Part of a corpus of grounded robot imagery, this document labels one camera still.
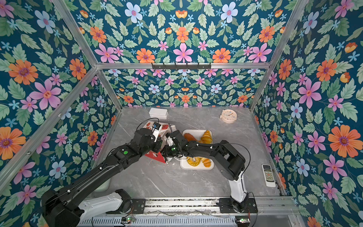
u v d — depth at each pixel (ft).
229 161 1.68
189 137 3.22
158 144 2.22
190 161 2.82
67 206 1.29
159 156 2.63
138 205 2.43
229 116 3.65
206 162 2.88
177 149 2.51
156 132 2.18
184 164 2.90
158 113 3.63
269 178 2.69
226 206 2.36
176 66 2.99
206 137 3.15
